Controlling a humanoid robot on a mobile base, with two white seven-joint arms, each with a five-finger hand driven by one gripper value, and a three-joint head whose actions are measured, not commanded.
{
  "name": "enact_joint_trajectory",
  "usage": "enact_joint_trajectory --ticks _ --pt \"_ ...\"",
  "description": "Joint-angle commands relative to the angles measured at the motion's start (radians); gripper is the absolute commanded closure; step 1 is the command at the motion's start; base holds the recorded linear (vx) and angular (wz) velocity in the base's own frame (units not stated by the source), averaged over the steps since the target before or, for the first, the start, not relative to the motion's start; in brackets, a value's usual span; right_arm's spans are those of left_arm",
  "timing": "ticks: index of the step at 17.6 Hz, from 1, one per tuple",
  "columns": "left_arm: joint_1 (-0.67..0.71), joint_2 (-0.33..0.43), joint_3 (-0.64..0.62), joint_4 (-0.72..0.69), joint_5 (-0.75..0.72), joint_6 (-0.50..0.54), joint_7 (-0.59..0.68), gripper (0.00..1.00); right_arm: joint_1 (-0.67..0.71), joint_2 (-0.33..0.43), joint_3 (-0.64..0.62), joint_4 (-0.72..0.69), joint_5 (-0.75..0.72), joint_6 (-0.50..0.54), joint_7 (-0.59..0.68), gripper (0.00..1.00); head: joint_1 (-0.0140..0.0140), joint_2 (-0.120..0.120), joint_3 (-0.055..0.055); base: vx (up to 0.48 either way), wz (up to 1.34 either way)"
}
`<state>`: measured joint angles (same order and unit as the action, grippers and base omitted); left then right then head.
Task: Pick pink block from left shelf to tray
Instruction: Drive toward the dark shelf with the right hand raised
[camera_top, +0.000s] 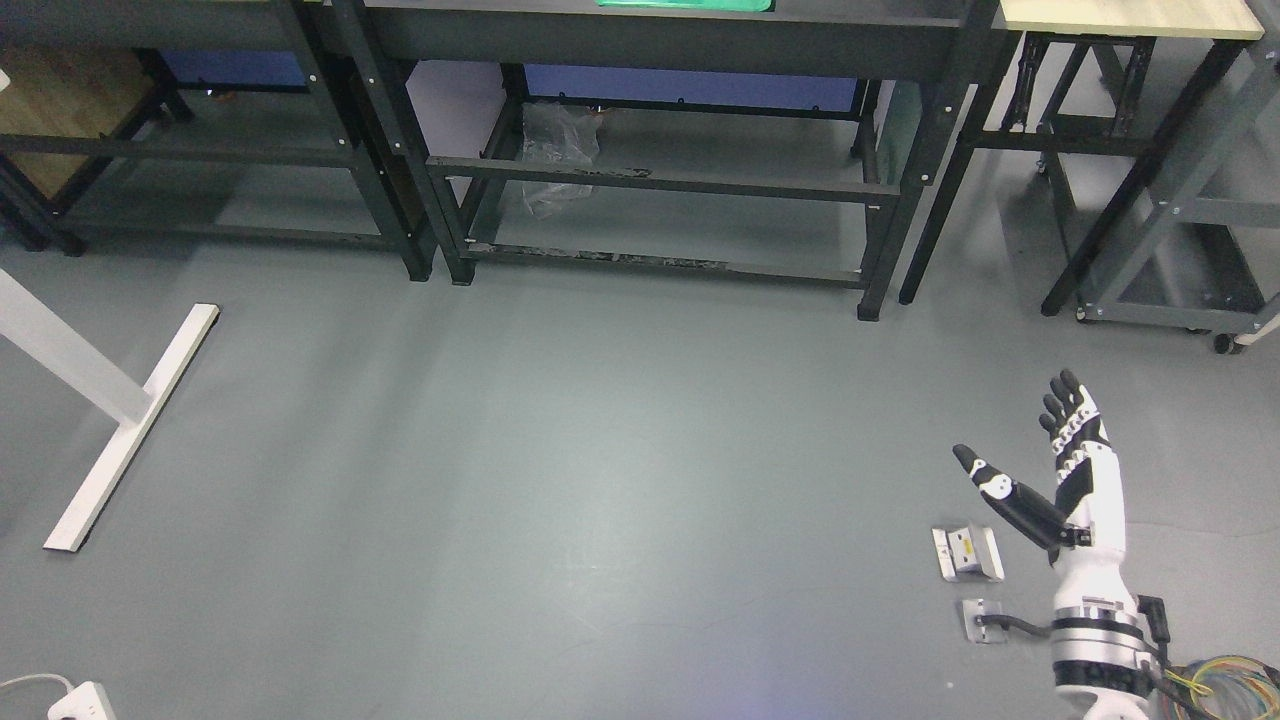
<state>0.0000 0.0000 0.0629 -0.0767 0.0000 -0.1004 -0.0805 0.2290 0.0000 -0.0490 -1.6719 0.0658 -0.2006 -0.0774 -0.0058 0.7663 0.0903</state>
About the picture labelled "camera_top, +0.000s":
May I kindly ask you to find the black metal shelf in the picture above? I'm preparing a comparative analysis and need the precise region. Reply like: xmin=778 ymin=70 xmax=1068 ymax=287
xmin=334 ymin=1 xmax=1004 ymax=322
xmin=3 ymin=1 xmax=434 ymax=281

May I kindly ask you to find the white power strip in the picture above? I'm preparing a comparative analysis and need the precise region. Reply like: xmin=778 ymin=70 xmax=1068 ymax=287
xmin=1 ymin=673 xmax=118 ymax=719

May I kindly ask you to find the coloured wire bundle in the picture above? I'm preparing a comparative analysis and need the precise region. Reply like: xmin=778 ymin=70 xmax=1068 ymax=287
xmin=1165 ymin=655 xmax=1280 ymax=720

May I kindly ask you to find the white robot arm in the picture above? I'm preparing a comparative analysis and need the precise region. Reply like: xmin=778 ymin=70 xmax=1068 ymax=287
xmin=1050 ymin=594 xmax=1171 ymax=719

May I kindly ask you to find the silver floor socket box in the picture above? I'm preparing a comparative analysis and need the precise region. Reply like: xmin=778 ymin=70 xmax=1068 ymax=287
xmin=931 ymin=524 xmax=1006 ymax=583

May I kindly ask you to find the silver floor cable plate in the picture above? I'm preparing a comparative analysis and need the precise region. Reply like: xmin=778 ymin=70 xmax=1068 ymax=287
xmin=959 ymin=598 xmax=1009 ymax=644

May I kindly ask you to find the clear plastic bag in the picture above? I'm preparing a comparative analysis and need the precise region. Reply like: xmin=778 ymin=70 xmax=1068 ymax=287
xmin=521 ymin=102 xmax=604 ymax=219

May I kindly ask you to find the wooden top table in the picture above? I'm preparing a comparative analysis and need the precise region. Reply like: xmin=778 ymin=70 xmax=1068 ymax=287
xmin=899 ymin=1 xmax=1266 ymax=316

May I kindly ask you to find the grey metal cart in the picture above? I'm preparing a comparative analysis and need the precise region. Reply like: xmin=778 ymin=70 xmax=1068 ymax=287
xmin=1039 ymin=36 xmax=1279 ymax=356

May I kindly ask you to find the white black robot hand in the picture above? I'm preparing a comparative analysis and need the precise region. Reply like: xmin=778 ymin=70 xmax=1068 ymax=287
xmin=952 ymin=369 xmax=1138 ymax=615

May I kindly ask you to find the black metal shelf left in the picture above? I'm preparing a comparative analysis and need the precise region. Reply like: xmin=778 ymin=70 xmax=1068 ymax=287
xmin=3 ymin=1 xmax=434 ymax=281

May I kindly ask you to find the white table leg base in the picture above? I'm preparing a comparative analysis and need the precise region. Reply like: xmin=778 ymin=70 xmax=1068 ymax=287
xmin=1 ymin=272 xmax=221 ymax=553

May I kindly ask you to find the green plastic tray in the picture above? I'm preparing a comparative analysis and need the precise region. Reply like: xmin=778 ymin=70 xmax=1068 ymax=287
xmin=595 ymin=0 xmax=774 ymax=13

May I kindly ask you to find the black metal shelf right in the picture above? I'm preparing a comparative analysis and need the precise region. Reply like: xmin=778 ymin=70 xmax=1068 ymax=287
xmin=334 ymin=1 xmax=1004 ymax=322

